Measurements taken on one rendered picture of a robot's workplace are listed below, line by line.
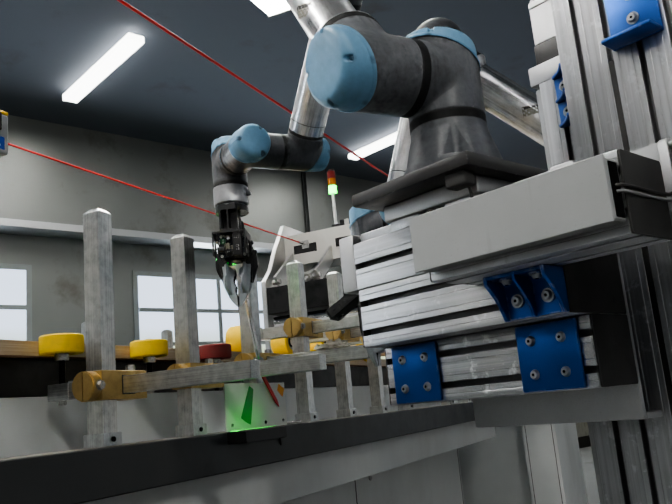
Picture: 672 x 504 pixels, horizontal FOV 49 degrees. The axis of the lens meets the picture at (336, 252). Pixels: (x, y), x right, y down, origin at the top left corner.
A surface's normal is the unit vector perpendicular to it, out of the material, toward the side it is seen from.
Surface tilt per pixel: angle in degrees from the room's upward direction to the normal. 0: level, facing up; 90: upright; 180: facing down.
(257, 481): 90
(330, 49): 96
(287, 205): 90
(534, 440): 90
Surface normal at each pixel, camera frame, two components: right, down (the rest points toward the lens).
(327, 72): -0.84, 0.07
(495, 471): -0.43, -0.15
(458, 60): 0.42, -0.25
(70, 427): 0.90, -0.17
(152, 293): 0.65, -0.22
